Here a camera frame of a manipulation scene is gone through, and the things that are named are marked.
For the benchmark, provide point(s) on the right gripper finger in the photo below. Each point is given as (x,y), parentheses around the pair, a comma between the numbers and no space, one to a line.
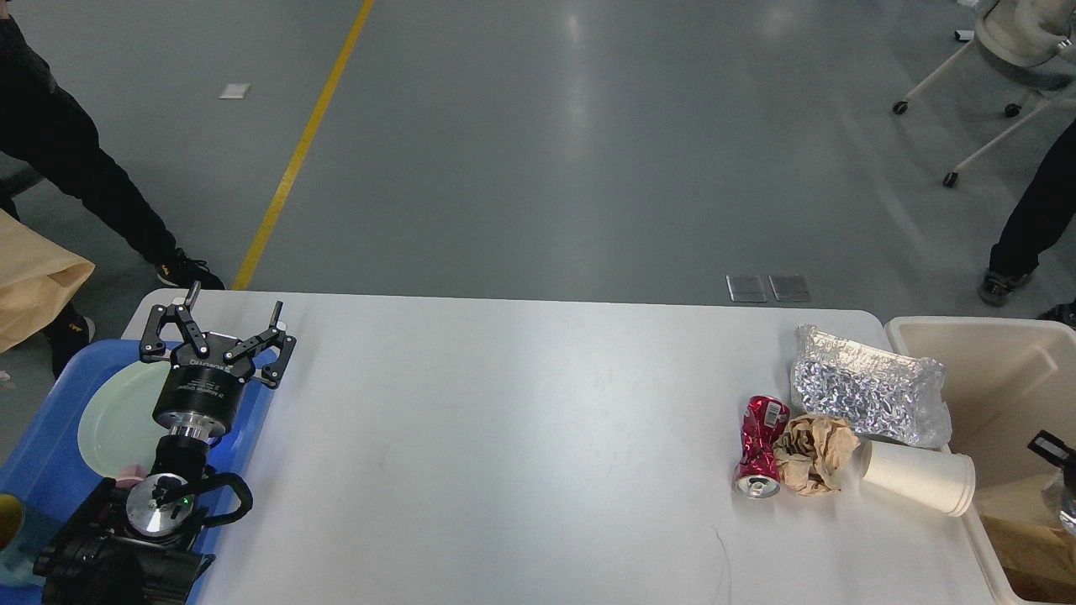
(1053,450)

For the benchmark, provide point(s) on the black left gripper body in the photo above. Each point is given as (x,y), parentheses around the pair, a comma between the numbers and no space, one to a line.
(204,392)

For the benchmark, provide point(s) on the foil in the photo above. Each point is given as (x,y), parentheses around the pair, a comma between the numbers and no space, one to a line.
(879,393)
(1058,497)

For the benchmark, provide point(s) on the light green plate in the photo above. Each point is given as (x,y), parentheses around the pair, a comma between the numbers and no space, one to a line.
(118,429)

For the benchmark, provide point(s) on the pink ribbed mug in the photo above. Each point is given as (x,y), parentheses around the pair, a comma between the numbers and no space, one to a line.
(130,476)

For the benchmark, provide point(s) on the white paper cup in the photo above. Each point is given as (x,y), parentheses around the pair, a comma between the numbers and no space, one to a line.
(943,481)

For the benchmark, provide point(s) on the dark teal mug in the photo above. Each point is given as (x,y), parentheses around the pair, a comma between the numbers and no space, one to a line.
(25,531)

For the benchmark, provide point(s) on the brown paper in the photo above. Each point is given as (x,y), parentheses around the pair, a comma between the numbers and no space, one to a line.
(812,452)

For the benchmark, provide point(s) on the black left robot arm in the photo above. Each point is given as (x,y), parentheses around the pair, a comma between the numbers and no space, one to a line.
(134,545)

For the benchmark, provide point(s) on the beige plastic bin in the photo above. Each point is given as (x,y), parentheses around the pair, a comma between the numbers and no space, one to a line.
(1005,381)

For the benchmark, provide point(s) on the paper bag held by person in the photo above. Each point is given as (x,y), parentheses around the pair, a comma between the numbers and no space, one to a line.
(38,278)

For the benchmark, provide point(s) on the blue plastic tray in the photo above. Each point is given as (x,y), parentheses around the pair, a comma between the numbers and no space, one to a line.
(46,468)

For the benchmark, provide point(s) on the person leg far right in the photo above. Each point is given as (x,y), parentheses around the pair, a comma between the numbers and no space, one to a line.
(1035,225)

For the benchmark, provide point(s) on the person in black left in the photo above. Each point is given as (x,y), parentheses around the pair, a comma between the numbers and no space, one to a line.
(45,126)

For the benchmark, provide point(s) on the crushed red can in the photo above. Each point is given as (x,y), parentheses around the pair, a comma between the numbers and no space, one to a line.
(764,421)

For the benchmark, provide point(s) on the floor plate right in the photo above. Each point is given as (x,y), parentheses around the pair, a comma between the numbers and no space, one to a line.
(790,288)

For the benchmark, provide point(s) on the floor plate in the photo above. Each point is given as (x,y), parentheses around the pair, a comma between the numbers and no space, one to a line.
(790,288)
(746,288)

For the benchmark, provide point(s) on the floor plate left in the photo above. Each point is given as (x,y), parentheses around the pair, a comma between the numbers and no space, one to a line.
(746,288)

